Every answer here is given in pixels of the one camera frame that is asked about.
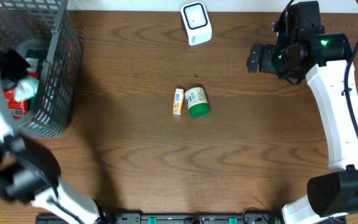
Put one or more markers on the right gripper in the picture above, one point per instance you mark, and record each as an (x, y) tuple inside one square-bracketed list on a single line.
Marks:
[(265, 63)]

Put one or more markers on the green lidded jar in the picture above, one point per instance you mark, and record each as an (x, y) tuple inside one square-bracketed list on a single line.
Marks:
[(197, 102)]

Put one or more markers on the orange tissue pack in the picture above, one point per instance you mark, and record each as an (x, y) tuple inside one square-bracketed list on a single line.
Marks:
[(178, 101)]

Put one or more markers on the green white glove pack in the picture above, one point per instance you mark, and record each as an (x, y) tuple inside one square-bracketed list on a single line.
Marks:
[(35, 58)]

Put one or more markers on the mint green snack bag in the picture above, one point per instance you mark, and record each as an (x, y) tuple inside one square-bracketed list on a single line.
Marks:
[(26, 88)]

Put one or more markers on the red snack bag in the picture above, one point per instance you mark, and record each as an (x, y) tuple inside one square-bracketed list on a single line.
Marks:
[(18, 108)]

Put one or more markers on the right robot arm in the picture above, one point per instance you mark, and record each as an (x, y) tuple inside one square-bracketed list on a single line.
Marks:
[(324, 62)]

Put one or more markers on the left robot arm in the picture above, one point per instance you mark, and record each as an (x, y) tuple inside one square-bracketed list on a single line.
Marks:
[(29, 172)]

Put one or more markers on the white barcode scanner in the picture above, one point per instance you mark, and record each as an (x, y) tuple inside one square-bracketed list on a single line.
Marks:
[(196, 23)]

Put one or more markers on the grey plastic basket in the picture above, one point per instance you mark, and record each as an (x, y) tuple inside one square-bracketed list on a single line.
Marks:
[(43, 28)]

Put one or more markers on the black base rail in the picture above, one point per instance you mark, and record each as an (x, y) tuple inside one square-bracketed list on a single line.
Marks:
[(250, 216)]

